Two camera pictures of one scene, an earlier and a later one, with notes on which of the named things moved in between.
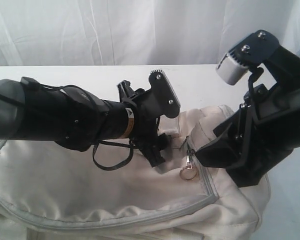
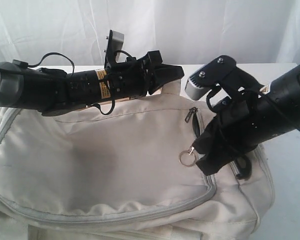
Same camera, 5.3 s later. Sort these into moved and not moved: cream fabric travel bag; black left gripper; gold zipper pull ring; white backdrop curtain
Moved: black left gripper; gold zipper pull ring
Not moved: cream fabric travel bag; white backdrop curtain
